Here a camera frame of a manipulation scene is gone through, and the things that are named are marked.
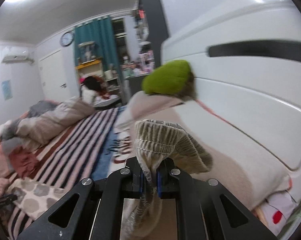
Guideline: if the white door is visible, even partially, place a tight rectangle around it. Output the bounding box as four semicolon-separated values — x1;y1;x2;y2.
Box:
39;50;71;102

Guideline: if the teal curtain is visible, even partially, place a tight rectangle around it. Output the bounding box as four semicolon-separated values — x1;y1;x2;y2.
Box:
73;16;123;80

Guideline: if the green plush pillow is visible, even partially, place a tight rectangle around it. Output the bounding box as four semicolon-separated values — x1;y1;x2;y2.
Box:
142;60;195;97

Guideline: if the striped diet coke bed blanket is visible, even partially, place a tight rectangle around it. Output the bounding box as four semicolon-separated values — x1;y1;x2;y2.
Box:
5;106;136;240

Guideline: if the beige grey rumpled duvet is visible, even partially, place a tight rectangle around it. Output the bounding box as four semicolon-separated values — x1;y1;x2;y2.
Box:
0;97;95;152

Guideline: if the pink knitted blanket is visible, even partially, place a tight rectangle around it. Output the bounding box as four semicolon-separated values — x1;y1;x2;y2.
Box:
121;91;254;209

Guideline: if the yellow white shelf unit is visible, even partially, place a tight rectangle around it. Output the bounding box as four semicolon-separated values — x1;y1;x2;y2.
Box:
76;60;103;77

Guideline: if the dark red crumpled garment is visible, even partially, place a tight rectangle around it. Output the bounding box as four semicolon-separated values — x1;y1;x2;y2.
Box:
8;147;39;178

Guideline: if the black white plush toy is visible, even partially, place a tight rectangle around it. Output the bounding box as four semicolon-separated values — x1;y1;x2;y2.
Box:
81;75;110;105

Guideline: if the white wall air conditioner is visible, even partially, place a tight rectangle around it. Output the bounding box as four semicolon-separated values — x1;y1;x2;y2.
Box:
2;55;34;64

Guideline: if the cream grey patterned pajama pant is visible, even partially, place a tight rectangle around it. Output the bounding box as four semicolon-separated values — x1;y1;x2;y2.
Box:
5;119;214;240

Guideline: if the blue wall poster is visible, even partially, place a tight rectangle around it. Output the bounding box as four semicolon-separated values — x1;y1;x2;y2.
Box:
1;80;13;100

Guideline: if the black tall cabinet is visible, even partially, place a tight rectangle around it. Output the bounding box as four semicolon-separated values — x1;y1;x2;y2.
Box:
138;0;169;67

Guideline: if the white padded headboard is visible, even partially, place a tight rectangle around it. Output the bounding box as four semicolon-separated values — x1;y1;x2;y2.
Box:
162;0;301;201

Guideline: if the round wall clock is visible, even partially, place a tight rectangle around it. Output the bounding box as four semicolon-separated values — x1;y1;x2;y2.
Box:
60;31;74;47

